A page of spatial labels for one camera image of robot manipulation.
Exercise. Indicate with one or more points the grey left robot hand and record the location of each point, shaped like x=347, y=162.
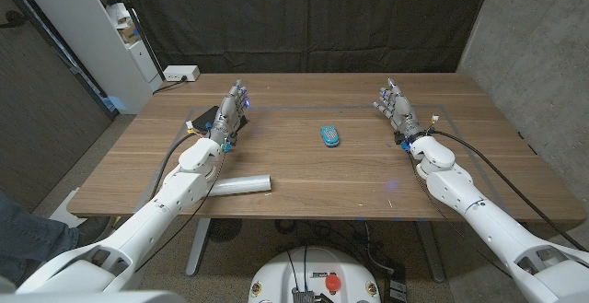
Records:
x=227, y=112

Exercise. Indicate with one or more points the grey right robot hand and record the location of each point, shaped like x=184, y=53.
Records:
x=402, y=112

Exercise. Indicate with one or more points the silver metal tube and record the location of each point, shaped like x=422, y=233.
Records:
x=244, y=184

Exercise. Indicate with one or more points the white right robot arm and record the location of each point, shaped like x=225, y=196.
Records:
x=488, y=222

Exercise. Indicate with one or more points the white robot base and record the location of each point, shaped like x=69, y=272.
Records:
x=285, y=280

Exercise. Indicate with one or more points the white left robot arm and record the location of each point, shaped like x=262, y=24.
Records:
x=152, y=215

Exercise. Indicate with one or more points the blue toy phone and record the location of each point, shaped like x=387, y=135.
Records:
x=330, y=136

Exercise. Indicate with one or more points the black square box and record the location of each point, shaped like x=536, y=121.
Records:
x=204, y=119

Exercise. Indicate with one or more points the white power strip box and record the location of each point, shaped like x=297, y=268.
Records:
x=181, y=73

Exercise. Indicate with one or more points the black round ribbed disc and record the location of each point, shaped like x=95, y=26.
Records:
x=224, y=229

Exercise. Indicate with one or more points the black curtain backdrop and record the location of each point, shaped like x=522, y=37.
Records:
x=303, y=17

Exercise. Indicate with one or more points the black slanted stand pole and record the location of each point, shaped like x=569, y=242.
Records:
x=138, y=27

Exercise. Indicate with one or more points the cardboard box on shelf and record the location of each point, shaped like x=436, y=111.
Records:
x=129, y=33

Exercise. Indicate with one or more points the white shelf cabinet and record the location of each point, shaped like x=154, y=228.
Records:
x=83, y=31

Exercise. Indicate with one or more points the black floor power strip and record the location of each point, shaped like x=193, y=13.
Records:
x=396, y=289

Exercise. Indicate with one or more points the person's dark shoe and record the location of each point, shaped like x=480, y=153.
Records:
x=94, y=230

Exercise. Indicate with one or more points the red emergency stop button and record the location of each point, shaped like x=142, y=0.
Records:
x=332, y=282

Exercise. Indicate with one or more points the white flat floor board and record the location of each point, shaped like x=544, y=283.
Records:
x=64, y=211

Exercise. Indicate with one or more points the person's leg in jeans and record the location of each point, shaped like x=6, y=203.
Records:
x=27, y=238

